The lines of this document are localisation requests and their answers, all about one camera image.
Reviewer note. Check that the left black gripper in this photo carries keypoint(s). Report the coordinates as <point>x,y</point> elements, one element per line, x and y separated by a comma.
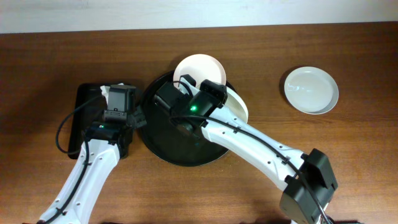
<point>137,116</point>

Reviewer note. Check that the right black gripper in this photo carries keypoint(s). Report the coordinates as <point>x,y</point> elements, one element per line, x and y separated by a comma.
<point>163,96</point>

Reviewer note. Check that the white plate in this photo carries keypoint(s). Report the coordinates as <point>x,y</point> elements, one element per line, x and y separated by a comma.
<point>236,105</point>
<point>201,67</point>
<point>311,90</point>

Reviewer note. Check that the white plate bottom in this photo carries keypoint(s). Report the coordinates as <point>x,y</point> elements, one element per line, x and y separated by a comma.
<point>311,90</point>

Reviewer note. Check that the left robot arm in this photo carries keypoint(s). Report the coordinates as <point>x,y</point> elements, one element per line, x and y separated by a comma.
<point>104,144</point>

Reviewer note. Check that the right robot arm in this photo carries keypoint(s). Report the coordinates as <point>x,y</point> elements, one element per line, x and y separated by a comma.
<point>307,181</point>

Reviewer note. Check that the rectangular black tray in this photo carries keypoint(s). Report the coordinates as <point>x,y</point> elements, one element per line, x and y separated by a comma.
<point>88,122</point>

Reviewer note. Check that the round black tray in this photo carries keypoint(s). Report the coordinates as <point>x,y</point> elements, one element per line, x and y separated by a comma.
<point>166,141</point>

